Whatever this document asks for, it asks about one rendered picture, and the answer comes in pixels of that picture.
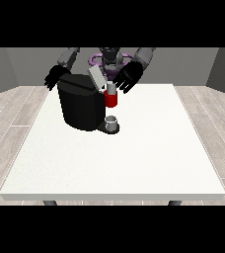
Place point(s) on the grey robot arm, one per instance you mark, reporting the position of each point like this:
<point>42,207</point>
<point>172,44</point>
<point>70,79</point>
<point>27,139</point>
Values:
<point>143,57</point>
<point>68,58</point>

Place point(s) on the black coffee machine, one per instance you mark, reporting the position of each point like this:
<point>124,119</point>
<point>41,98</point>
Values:
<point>80,105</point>

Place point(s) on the small grey coffee pod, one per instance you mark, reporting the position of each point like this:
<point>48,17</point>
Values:
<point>111,87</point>

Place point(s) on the pale grey machine lid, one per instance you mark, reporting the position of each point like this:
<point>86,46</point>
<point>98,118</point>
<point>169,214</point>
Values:
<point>97,77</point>

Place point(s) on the small grey cup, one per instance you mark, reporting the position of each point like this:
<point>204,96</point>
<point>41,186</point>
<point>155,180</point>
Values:
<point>111,123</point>

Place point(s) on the grey robot trunk purple rings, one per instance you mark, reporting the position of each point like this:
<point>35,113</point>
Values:
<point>110,60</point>

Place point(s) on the dark table leg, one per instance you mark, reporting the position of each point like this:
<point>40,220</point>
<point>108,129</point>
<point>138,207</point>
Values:
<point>50,203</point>

